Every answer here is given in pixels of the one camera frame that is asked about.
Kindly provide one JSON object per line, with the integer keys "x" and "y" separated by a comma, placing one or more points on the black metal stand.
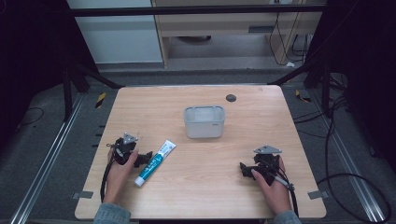
{"x": 77, "y": 77}
{"x": 317, "y": 74}

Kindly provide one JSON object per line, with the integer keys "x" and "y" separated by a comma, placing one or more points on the white cabinet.
{"x": 121, "y": 40}

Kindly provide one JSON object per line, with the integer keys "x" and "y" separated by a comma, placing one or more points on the grey tape strip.
{"x": 318, "y": 195}
{"x": 82, "y": 195}

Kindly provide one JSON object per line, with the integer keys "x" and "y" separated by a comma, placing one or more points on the person's right hand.
{"x": 277, "y": 196}

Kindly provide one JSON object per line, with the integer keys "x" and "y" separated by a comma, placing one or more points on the light wooden desk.
{"x": 218, "y": 23}

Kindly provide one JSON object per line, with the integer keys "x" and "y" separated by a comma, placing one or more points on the yellow and black tape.
{"x": 302, "y": 96}
{"x": 100, "y": 100}

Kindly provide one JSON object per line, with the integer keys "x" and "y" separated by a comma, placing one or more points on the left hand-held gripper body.
{"x": 121, "y": 149}

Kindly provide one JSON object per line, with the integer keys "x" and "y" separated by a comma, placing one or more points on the person's left hand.
{"x": 116, "y": 180}

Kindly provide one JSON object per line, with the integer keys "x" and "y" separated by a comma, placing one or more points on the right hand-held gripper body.
{"x": 267, "y": 160}

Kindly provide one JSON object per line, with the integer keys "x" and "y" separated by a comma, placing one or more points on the white and teal toothpaste tube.
{"x": 154, "y": 165}

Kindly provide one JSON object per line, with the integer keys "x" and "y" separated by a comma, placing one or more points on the grey plastic basket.
{"x": 204, "y": 126}

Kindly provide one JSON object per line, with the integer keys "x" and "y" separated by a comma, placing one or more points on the black curtain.
{"x": 34, "y": 62}
{"x": 364, "y": 77}

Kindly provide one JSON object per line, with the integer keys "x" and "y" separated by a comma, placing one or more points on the black horizontal frame bar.
{"x": 193, "y": 10}

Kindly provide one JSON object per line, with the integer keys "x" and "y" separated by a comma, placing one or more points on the aluminium floor rail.
{"x": 46, "y": 161}
{"x": 348, "y": 155}

